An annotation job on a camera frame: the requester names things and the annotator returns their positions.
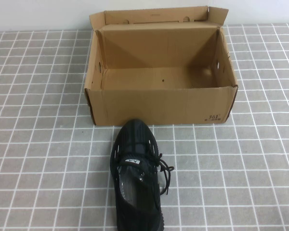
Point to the black knit lace-up shoe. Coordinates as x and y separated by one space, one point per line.
137 144

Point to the grey white-grid tablecloth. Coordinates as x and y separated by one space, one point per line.
231 168

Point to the brown cardboard shoe box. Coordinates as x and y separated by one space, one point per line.
159 106

